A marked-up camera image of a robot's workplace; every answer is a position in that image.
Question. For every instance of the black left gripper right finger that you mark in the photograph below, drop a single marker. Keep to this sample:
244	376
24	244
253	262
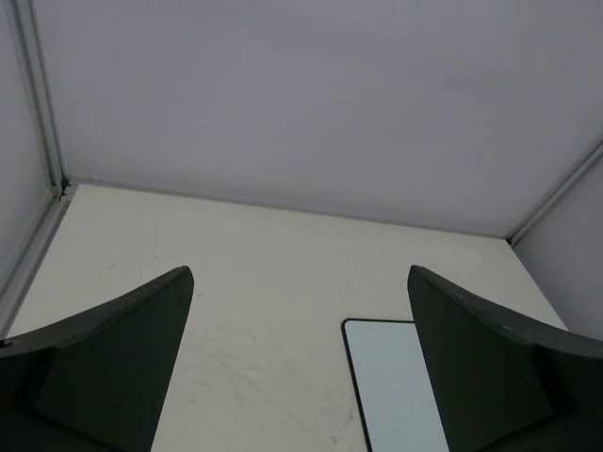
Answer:
503	381

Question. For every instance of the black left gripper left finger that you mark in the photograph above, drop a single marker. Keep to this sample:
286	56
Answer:
97	380

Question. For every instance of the white whiteboard black frame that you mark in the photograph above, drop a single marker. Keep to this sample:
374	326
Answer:
392	387

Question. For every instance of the right aluminium frame post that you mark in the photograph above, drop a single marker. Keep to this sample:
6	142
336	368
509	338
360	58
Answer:
567	181

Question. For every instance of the aluminium frame post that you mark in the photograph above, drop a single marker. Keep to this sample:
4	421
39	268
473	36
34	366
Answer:
567	181
26	39

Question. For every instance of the left aluminium frame post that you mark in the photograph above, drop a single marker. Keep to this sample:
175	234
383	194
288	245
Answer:
26	39

